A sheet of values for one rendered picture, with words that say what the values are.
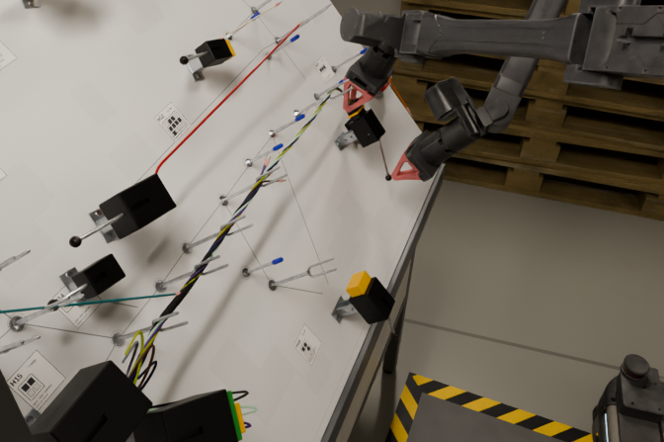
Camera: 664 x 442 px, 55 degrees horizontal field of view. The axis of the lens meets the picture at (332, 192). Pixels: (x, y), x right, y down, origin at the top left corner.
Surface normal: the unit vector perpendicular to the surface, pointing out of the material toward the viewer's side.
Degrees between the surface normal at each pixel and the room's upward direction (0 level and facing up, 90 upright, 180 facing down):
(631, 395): 0
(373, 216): 49
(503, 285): 0
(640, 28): 69
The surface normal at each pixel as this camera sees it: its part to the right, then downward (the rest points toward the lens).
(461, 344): 0.04, -0.77
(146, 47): 0.73, -0.32
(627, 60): -0.83, -0.04
